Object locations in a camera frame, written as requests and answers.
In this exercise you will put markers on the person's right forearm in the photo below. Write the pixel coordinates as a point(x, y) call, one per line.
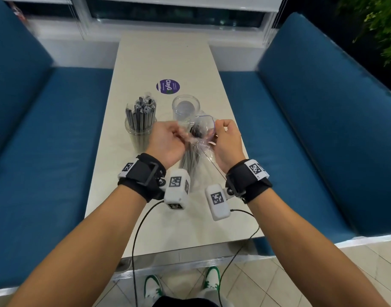
point(304, 252)

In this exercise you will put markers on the person's right hand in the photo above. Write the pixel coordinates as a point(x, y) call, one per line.
point(229, 147)

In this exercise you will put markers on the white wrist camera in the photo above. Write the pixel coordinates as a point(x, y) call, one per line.
point(217, 204)
point(176, 191)

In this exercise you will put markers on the person's left forearm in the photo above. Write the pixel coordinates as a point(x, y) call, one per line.
point(80, 252)

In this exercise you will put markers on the round purple sticker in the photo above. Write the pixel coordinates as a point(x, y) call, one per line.
point(167, 86)

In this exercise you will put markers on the small red bottle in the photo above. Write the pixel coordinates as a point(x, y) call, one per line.
point(18, 11)

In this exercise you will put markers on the person's black shorts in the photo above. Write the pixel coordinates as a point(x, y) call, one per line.
point(182, 302)

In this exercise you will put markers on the clear plastic bag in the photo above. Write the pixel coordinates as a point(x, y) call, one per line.
point(201, 147)

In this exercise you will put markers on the bundle of metal straws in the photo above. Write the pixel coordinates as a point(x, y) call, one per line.
point(189, 163)
point(141, 111)

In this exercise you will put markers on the clear glass cup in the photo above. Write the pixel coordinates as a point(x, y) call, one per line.
point(185, 108)
point(141, 131)

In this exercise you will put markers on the blue cushioned sofa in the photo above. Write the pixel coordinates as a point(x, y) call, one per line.
point(310, 124)
point(38, 156)

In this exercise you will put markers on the person's left hand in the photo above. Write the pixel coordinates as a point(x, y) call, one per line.
point(165, 143)

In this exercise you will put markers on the white and green sneaker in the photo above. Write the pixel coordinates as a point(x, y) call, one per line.
point(153, 286)
point(212, 278)

